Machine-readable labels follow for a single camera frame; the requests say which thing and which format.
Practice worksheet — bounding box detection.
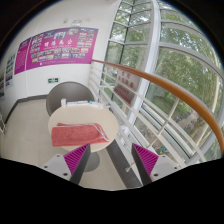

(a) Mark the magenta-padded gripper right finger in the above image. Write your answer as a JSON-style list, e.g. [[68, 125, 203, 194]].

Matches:
[[131, 143, 183, 186]]

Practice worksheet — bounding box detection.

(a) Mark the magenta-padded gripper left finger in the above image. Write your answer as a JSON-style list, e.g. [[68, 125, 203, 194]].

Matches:
[[41, 143, 92, 186]]

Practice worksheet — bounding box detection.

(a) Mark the pink towel with white trim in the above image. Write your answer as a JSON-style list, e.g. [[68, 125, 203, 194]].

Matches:
[[50, 122, 110, 148]]

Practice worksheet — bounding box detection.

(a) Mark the grey round table base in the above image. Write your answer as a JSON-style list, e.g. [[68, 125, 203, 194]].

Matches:
[[83, 151, 101, 173]]

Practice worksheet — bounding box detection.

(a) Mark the white stair railing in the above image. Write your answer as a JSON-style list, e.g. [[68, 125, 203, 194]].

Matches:
[[0, 111, 7, 135]]

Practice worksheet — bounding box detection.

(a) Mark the large flat white box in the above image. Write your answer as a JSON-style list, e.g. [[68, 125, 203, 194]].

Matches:
[[89, 101, 105, 110]]

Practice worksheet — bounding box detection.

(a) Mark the white railing with orange handrail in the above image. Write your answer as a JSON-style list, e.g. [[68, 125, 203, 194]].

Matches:
[[88, 59, 224, 165]]

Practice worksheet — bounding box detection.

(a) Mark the narrow magenta text poster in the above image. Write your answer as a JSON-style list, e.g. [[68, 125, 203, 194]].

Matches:
[[13, 37, 32, 76]]

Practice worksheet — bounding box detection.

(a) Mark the large magenta photo poster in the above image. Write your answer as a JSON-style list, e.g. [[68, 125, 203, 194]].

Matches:
[[25, 27, 100, 71]]

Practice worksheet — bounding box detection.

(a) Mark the white photo wall poster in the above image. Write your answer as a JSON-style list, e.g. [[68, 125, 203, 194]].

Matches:
[[4, 53, 17, 89], [0, 73, 6, 100]]

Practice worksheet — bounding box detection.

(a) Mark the curved white-framed window wall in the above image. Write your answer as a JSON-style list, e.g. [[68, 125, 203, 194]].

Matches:
[[103, 0, 224, 162]]

